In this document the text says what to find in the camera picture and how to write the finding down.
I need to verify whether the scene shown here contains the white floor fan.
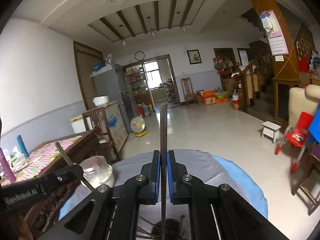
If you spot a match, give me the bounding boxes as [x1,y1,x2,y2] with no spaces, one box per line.
[130,116,147,138]

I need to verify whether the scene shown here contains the dark carved wooden chair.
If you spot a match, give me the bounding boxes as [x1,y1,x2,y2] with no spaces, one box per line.
[82,107,120,164]

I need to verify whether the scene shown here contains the dark chopstick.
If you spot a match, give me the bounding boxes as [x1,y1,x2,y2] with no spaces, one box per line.
[160,103,168,240]
[55,142,95,191]

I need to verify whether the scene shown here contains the clear plastic bag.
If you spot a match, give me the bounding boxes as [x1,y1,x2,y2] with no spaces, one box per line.
[80,155,108,171]

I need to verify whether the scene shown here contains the wooden table with checkered cloth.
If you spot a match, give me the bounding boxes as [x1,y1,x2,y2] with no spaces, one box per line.
[1,132,102,239]

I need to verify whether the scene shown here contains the framed wall picture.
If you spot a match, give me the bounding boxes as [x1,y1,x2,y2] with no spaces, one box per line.
[187,49,202,64]

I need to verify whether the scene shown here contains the wall calendar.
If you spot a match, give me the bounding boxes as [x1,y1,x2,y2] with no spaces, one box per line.
[260,10,289,56]

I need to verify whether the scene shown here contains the cream sofa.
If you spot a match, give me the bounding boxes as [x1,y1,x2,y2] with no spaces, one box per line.
[288,85,320,127]

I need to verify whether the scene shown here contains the small white stool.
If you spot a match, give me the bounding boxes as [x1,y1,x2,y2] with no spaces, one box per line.
[261,121,281,143]

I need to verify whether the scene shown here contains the blue cloth garment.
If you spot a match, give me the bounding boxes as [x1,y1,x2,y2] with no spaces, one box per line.
[308,107,320,143]

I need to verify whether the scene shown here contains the wooden chair far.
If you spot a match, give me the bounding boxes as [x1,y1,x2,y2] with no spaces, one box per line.
[181,77,198,107]

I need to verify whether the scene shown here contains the round wall clock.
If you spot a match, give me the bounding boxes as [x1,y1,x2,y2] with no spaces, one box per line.
[135,51,145,61]

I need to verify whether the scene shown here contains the red plastic chair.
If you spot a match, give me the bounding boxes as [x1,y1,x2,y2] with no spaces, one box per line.
[274,112,314,173]

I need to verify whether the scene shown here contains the grey refrigerator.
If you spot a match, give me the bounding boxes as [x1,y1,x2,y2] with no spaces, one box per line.
[91,62,131,132]

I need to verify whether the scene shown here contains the orange cardboard box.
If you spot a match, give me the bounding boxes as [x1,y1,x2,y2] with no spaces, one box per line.
[201,90,215,106]

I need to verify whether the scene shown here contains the white chest freezer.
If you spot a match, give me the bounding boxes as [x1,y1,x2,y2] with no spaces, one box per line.
[69,100,129,153]

